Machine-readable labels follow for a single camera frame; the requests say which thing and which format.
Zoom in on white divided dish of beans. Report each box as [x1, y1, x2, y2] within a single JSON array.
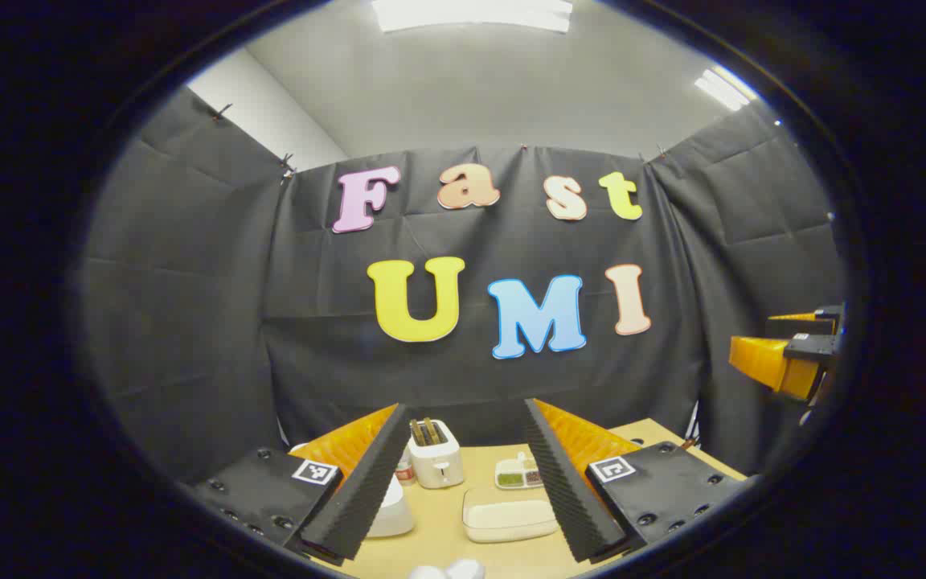
[[494, 452, 545, 491]]

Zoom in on white toaster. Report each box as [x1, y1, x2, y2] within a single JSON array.
[[408, 420, 465, 490]]

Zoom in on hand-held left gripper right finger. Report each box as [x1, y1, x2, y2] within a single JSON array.
[[522, 397, 753, 564]]

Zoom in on black backdrop cloth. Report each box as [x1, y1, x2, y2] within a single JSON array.
[[81, 84, 846, 483]]

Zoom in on clear container of rice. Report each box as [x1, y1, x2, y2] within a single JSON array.
[[462, 485, 559, 544]]

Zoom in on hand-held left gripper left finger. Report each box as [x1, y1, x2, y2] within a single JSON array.
[[178, 402, 414, 568]]

